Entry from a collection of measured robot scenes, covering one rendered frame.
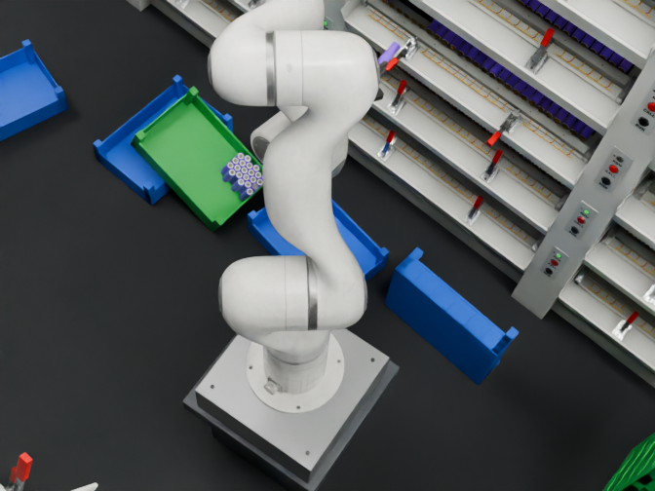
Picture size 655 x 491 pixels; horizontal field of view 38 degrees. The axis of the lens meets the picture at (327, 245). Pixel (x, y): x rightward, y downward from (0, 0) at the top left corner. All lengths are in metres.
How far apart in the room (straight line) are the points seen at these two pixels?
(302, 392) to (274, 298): 0.40
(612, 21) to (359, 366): 0.78
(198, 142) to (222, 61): 1.21
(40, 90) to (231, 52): 1.48
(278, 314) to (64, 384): 0.93
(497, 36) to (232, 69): 0.73
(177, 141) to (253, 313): 1.05
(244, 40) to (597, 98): 0.78
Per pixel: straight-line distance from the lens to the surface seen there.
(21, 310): 2.38
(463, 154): 2.17
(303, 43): 1.26
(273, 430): 1.82
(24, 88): 2.71
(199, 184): 2.43
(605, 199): 1.94
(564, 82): 1.83
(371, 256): 2.39
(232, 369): 1.86
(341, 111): 1.28
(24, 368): 2.32
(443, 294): 2.16
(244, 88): 1.26
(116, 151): 2.55
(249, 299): 1.46
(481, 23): 1.87
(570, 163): 1.97
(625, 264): 2.13
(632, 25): 1.68
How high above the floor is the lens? 2.13
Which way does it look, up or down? 62 degrees down
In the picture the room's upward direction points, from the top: 8 degrees clockwise
